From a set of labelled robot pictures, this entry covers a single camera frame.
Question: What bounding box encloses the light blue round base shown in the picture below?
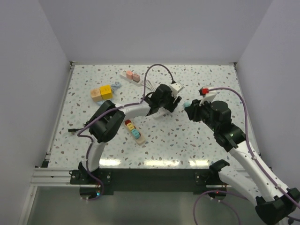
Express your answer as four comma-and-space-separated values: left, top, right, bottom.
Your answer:
97, 101, 105, 106

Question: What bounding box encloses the yellow plug adapter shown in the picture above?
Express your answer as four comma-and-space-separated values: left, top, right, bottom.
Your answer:
127, 123, 135, 131

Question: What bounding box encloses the beige cube socket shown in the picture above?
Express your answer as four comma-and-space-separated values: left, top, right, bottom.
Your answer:
90, 88, 103, 102

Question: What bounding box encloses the white triangular power strip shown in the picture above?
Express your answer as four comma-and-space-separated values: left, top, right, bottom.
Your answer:
153, 109, 169, 119

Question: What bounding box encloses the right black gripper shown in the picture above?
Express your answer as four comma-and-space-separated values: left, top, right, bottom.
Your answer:
185, 97, 218, 132

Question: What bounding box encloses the black power cord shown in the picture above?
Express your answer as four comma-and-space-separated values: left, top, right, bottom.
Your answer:
67, 121, 90, 135

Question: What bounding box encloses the brown-pink plug adapter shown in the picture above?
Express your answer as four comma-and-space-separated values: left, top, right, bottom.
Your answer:
132, 73, 140, 83

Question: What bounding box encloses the teal plug adapter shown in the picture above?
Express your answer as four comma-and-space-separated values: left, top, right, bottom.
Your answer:
183, 102, 191, 108
131, 129, 141, 139

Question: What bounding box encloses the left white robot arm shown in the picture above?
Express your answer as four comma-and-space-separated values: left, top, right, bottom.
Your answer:
77, 82, 183, 184

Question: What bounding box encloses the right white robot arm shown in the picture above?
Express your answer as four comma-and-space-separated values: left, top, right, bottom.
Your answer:
184, 99, 300, 225

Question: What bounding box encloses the right wrist camera red plug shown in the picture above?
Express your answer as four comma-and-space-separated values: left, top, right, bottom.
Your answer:
199, 87, 217, 105

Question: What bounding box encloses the pink plug adapter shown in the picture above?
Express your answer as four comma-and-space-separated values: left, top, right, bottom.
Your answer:
126, 70, 133, 80

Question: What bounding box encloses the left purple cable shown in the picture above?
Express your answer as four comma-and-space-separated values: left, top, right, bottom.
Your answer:
77, 64, 176, 179

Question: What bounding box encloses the yellow cube socket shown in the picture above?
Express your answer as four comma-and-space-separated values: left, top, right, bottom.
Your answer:
100, 85, 113, 100

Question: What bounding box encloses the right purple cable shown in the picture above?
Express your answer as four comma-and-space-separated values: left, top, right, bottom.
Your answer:
207, 87, 300, 211

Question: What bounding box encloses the purple cable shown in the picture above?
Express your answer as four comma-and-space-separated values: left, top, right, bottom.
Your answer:
77, 64, 176, 179
207, 87, 300, 211

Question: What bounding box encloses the wooden power strip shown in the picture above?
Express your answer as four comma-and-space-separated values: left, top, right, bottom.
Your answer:
124, 120, 146, 146

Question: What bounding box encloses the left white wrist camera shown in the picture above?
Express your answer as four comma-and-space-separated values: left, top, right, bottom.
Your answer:
169, 82, 184, 97

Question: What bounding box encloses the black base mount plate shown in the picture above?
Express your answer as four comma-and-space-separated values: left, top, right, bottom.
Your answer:
69, 159, 230, 198

